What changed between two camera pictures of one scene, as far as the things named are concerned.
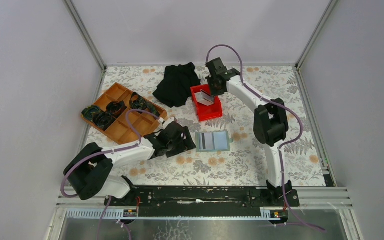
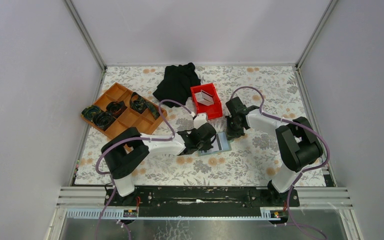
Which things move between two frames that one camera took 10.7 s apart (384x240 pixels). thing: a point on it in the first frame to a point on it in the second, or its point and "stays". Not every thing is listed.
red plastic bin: (206, 112) stays
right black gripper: (213, 92) to (231, 134)
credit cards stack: (204, 98) stays
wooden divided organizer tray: (142, 123) stays
